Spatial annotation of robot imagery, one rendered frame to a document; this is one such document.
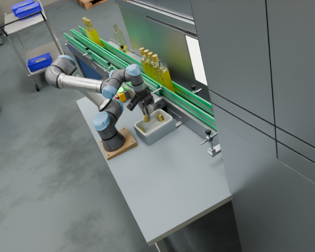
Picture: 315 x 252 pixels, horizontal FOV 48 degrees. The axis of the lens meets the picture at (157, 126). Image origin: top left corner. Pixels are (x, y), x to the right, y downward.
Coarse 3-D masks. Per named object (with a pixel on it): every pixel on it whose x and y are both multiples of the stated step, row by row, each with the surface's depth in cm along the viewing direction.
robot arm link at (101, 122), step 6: (96, 114) 222; (102, 114) 220; (108, 114) 219; (96, 120) 218; (102, 120) 216; (108, 120) 217; (114, 120) 223; (96, 126) 217; (102, 126) 216; (108, 126) 218; (114, 126) 224; (102, 132) 219; (108, 132) 220; (114, 132) 223; (102, 138) 223
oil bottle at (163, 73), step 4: (160, 68) 227; (164, 68) 227; (160, 72) 228; (164, 72) 228; (168, 72) 230; (160, 76) 231; (164, 76) 229; (168, 76) 231; (160, 80) 235; (164, 80) 231; (168, 80) 232; (164, 84) 233; (168, 84) 234; (168, 88) 235; (172, 88) 237
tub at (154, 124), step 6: (150, 114) 235; (156, 114) 238; (162, 114) 236; (168, 114) 230; (138, 120) 233; (150, 120) 237; (156, 120) 239; (168, 120) 225; (138, 126) 234; (144, 126) 236; (150, 126) 237; (156, 126) 235; (144, 132) 233; (150, 132) 220
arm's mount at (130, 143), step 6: (120, 132) 239; (126, 132) 237; (126, 138) 232; (132, 138) 230; (126, 144) 227; (132, 144) 226; (120, 150) 225; (126, 150) 226; (108, 156) 224; (114, 156) 225
